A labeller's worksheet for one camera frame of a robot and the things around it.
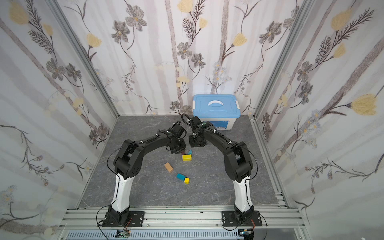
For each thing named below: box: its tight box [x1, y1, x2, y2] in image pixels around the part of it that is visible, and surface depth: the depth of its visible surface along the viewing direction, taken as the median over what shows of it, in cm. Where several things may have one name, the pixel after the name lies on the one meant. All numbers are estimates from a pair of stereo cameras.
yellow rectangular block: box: [182, 154, 193, 162], surface depth 97 cm
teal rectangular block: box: [176, 173, 186, 181], surface depth 89 cm
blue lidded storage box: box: [192, 94, 241, 130], surface depth 106 cm
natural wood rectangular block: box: [164, 162, 174, 173], surface depth 92 cm
